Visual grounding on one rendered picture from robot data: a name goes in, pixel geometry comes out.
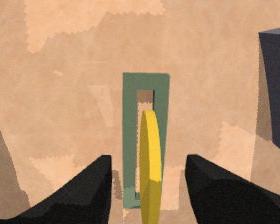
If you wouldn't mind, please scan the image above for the gold coin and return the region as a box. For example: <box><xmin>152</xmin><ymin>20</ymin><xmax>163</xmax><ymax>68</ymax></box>
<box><xmin>140</xmin><ymin>109</ymin><xmax>161</xmax><ymax>224</ymax></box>

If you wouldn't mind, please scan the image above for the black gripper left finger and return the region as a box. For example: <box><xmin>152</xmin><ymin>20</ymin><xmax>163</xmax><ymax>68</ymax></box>
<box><xmin>0</xmin><ymin>155</ymin><xmax>112</xmax><ymax>224</ymax></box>

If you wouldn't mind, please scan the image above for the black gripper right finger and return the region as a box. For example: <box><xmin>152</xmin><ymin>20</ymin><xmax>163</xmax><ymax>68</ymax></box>
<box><xmin>184</xmin><ymin>155</ymin><xmax>280</xmax><ymax>224</ymax></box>

